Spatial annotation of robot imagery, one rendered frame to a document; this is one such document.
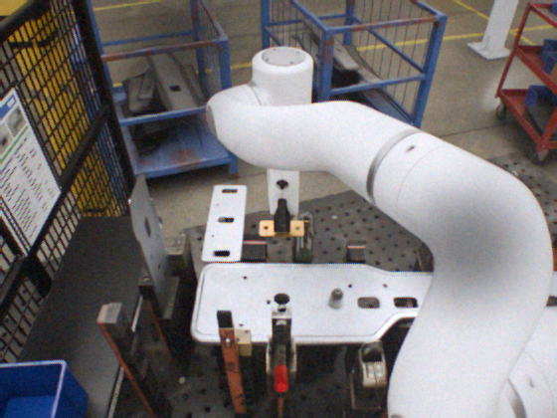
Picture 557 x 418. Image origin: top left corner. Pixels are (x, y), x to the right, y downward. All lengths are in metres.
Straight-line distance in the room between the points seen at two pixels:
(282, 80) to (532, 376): 0.43
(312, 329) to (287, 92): 0.56
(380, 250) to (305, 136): 1.08
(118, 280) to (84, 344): 0.17
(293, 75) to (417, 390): 0.40
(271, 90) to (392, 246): 1.06
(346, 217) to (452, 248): 1.28
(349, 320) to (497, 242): 0.68
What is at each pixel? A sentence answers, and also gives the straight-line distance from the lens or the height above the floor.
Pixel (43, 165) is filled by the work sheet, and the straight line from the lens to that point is 1.10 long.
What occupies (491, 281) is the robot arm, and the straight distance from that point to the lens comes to 0.37.
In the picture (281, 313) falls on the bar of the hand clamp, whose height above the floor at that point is 1.21.
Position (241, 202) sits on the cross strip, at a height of 1.00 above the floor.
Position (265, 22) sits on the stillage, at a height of 0.59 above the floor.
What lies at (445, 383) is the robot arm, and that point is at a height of 1.52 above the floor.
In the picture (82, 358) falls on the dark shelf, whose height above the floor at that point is 1.03.
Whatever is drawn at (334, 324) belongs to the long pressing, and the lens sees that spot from 0.99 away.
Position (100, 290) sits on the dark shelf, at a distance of 1.08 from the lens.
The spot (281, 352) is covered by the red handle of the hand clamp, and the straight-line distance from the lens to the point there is 0.85.
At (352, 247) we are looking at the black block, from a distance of 1.15.
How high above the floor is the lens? 1.85
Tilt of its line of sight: 44 degrees down
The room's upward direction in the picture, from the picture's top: straight up
